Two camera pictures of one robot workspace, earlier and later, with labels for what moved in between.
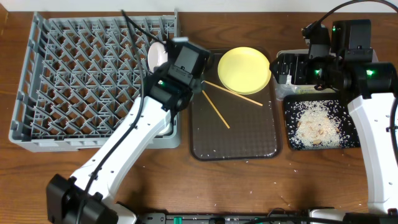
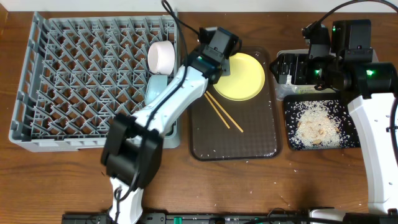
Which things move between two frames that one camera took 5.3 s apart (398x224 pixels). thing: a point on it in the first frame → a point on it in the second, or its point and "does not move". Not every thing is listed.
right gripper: (300, 62) does not move
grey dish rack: (79, 78) does not move
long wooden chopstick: (233, 93) → (224, 111)
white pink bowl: (157, 55) does not move
